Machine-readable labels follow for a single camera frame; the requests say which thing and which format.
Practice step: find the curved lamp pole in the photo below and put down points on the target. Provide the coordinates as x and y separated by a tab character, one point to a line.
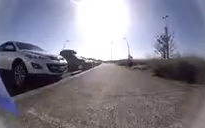
127	48

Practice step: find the grey paved path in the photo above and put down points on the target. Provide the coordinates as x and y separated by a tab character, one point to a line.
110	96

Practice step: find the bare tree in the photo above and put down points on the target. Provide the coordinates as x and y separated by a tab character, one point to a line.
164	46

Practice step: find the dark asphalt parking ground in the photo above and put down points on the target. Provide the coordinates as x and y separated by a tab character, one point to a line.
36	82

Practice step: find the row of parked cars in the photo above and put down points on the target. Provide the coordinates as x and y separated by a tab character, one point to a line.
30	61

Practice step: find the row of dry bushes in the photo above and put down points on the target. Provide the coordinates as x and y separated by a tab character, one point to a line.
183	68

